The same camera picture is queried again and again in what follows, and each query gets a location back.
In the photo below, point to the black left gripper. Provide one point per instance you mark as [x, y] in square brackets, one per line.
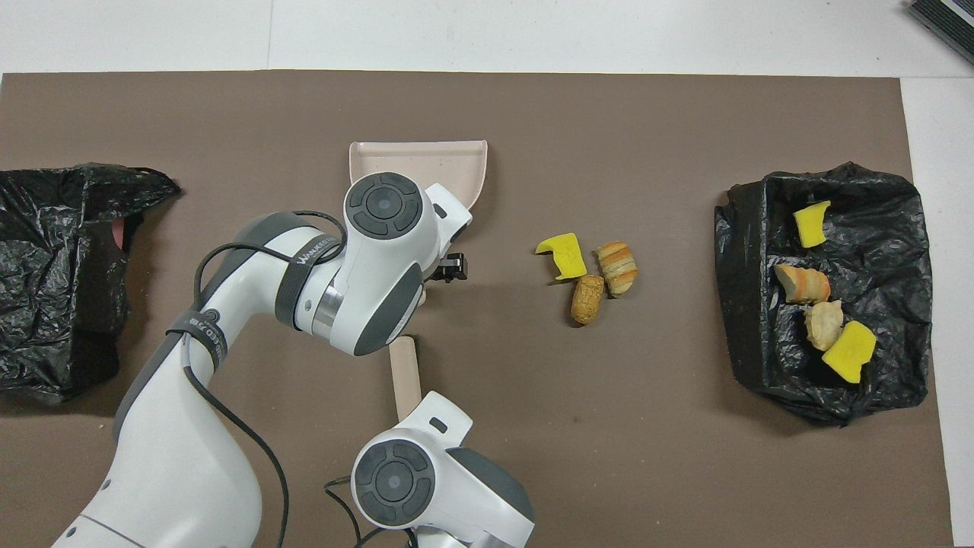
[450, 268]

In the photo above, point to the beige plastic dustpan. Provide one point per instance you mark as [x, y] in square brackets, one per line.
[456, 164]

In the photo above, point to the beige hand brush black bristles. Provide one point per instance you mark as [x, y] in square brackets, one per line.
[405, 373]

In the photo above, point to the notched yellow sponge piece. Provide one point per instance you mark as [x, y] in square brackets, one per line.
[567, 255]

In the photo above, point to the brown bread roll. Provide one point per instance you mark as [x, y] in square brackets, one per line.
[587, 299]

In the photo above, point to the striped bread roll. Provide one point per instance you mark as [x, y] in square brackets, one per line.
[618, 266]

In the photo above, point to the orange striped croissant piece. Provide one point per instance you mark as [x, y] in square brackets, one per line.
[803, 285]

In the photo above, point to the small yellow sponge piece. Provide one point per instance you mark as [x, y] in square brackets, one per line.
[812, 224]

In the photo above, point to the pale bread piece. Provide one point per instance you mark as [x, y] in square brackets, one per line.
[824, 326]

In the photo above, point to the large yellow sponge piece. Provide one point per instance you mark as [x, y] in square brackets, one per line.
[851, 352]

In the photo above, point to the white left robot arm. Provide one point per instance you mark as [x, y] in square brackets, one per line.
[183, 472]

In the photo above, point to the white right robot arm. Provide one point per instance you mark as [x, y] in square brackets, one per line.
[411, 417]

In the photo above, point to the black bag lined bin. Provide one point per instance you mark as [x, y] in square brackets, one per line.
[761, 342]

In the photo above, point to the black bag bin showing pink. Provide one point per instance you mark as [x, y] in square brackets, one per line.
[46, 304]

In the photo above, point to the brown table mat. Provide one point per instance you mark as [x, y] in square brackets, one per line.
[609, 114]

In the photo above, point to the dark ribbed panel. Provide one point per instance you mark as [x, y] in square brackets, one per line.
[947, 19]

